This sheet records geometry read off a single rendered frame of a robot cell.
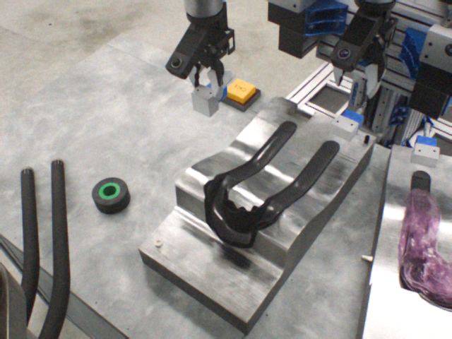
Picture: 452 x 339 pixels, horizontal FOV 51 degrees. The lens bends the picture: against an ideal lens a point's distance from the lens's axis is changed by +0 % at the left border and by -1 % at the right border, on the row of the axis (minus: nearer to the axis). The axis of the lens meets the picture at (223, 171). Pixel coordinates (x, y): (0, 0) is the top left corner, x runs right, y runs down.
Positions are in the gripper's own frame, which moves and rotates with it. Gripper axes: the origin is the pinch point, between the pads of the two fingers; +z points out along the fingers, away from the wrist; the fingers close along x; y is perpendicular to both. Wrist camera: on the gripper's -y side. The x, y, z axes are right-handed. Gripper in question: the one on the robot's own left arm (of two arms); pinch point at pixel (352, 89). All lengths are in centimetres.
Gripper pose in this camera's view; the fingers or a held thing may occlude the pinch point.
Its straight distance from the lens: 101.0
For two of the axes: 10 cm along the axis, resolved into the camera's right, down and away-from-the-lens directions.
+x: -8.0, -4.3, 4.2
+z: 0.5, 6.4, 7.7
